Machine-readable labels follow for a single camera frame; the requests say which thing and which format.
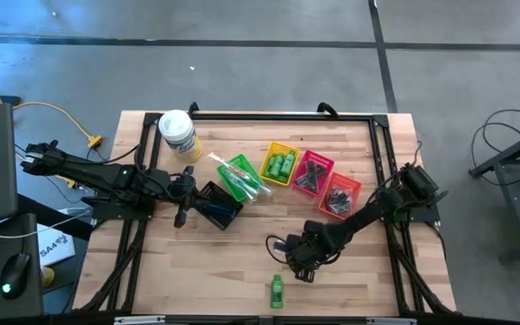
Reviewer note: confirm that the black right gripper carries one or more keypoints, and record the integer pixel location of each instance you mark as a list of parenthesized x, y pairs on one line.
[(310, 249)]

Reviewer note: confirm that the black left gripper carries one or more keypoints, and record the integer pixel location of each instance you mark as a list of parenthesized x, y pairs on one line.
[(181, 187)]

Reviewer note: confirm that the red toothbrush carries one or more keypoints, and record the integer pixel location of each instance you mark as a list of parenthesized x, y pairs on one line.
[(226, 163)]

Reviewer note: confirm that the black plastic basket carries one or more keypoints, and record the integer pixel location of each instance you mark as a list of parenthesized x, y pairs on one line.
[(232, 217)]

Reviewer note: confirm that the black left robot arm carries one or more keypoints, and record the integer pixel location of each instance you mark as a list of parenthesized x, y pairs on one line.
[(88, 173)]

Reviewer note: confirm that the Lysol wipes canister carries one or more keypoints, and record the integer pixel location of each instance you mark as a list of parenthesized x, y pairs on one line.
[(179, 131)]

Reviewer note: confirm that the green plastic basket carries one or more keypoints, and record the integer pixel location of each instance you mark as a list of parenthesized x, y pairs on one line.
[(242, 161)]

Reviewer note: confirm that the black table clamp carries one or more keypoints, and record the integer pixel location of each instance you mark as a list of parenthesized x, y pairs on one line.
[(192, 108), (327, 108)]

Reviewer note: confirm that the orange plastic basket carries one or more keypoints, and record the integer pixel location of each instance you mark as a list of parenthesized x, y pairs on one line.
[(346, 180)]

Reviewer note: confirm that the red plastic basket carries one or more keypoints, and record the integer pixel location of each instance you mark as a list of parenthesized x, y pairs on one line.
[(321, 158)]

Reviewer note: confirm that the yellow plastic basket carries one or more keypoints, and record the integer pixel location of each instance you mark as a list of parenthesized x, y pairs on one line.
[(282, 146)]

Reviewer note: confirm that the white printed paper box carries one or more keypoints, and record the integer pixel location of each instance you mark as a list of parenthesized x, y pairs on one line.
[(54, 248)]

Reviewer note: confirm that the small yellow round item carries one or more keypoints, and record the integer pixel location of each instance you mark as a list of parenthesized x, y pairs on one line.
[(47, 276)]

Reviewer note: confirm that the dark side desk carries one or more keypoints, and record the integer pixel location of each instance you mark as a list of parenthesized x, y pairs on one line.
[(25, 234)]

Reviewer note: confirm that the black computer mouse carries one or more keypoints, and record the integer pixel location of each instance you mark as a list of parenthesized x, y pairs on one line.
[(15, 271)]

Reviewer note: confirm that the grey metal bracket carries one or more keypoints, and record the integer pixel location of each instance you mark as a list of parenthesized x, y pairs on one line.
[(138, 320), (391, 321)]

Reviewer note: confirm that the black aluminium table frame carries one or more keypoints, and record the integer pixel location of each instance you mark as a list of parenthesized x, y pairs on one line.
[(309, 117)]

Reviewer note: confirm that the black desk leg frame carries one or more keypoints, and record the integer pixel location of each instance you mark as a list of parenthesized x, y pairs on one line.
[(519, 212)]

